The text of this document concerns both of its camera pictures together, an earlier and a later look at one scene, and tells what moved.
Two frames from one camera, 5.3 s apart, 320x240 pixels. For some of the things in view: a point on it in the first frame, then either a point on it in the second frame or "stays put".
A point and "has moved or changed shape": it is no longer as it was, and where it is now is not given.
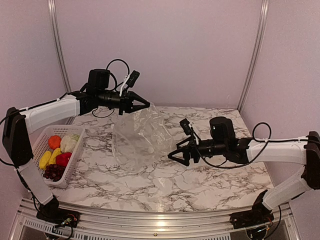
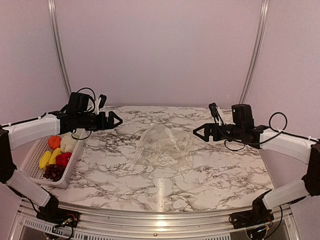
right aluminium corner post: (262, 24) stays put
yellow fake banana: (44, 159) stays put
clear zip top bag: (141, 138) has moved or changed shape
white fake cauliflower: (68, 142) stays put
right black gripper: (191, 147) to (207, 130)
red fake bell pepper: (62, 159) stays put
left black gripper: (125, 102) to (109, 125)
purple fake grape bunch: (54, 172) stays put
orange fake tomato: (54, 141) stays put
